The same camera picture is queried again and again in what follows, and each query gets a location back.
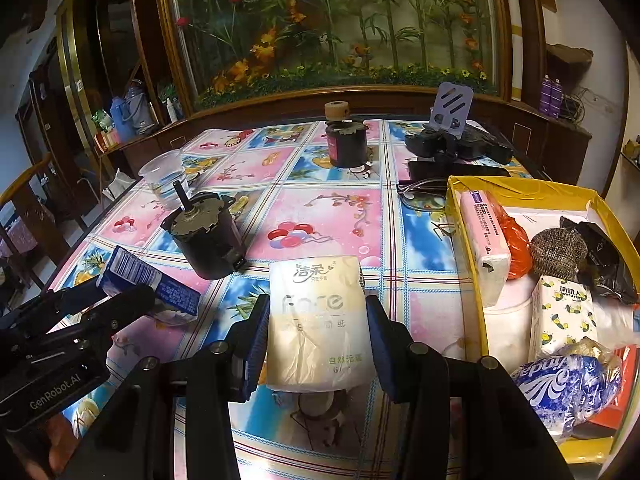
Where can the pink white tissue pack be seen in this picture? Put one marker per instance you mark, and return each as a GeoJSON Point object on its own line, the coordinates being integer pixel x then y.
{"type": "Point", "coordinates": [485, 230]}

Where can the green packet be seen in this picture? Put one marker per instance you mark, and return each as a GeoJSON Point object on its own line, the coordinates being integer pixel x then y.
{"type": "Point", "coordinates": [102, 120]}

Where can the clear plastic cup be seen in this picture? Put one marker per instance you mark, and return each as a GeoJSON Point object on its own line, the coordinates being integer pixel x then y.
{"type": "Point", "coordinates": [160, 175]}

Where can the white cloth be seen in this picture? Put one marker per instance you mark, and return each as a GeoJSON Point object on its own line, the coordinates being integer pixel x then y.
{"type": "Point", "coordinates": [510, 320]}

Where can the eyeglasses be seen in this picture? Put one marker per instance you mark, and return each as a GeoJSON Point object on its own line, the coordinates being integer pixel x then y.
{"type": "Point", "coordinates": [406, 189]}

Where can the speckled knit hat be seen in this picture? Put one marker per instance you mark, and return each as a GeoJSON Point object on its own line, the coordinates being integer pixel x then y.
{"type": "Point", "coordinates": [557, 252]}

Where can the lemon print tissue pack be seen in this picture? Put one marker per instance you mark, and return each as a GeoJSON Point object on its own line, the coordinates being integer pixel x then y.
{"type": "Point", "coordinates": [560, 320]}

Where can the white slotted phone stand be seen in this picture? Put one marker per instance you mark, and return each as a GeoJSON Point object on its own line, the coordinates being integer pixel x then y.
{"type": "Point", "coordinates": [452, 110]}

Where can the purple spray can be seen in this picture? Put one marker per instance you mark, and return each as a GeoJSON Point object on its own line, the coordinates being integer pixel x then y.
{"type": "Point", "coordinates": [545, 95]}
{"type": "Point", "coordinates": [556, 97]}

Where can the artificial flower display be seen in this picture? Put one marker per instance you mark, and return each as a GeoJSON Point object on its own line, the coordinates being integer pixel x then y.
{"type": "Point", "coordinates": [340, 25]}

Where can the dark bottle with cork lid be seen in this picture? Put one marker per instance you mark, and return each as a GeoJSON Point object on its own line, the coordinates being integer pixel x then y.
{"type": "Point", "coordinates": [345, 145]}

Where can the small white bottle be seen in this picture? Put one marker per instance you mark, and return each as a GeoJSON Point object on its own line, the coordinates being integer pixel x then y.
{"type": "Point", "coordinates": [172, 110]}

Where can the blue thermos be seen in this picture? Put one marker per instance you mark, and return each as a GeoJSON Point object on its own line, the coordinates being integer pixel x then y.
{"type": "Point", "coordinates": [120, 117]}

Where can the black electric motor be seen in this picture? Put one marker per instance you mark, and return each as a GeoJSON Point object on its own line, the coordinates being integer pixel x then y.
{"type": "Point", "coordinates": [205, 240]}

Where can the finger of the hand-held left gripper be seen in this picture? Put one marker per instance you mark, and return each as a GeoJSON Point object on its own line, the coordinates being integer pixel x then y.
{"type": "Point", "coordinates": [115, 310]}
{"type": "Point", "coordinates": [55, 305]}

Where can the gold cardboard box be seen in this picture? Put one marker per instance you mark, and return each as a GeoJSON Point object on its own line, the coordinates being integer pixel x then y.
{"type": "Point", "coordinates": [467, 285]}

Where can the red mesh bag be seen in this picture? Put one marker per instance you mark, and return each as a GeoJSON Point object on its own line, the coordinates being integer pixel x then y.
{"type": "Point", "coordinates": [517, 250]}

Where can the blue white tissue roll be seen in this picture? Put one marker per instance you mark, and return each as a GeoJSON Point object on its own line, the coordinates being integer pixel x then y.
{"type": "Point", "coordinates": [555, 385]}

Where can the white plastic bag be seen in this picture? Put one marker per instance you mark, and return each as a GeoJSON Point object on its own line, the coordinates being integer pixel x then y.
{"type": "Point", "coordinates": [117, 185]}

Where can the cream tissue pack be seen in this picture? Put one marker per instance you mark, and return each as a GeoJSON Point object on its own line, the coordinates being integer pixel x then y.
{"type": "Point", "coordinates": [315, 320]}

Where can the wooden chair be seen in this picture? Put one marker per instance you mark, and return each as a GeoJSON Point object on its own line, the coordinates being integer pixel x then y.
{"type": "Point", "coordinates": [25, 210]}

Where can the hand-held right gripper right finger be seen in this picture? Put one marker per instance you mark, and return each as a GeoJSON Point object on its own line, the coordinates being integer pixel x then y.
{"type": "Point", "coordinates": [385, 355]}

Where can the black plastic bag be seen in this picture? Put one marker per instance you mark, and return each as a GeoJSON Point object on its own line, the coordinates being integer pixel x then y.
{"type": "Point", "coordinates": [610, 265]}

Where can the black device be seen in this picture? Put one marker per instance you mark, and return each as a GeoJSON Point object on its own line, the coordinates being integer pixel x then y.
{"type": "Point", "coordinates": [465, 147]}

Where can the blue tissue pack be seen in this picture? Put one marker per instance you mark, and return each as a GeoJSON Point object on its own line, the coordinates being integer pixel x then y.
{"type": "Point", "coordinates": [135, 265]}

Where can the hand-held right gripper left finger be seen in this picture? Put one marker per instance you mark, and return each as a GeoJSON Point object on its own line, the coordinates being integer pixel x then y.
{"type": "Point", "coordinates": [257, 350]}

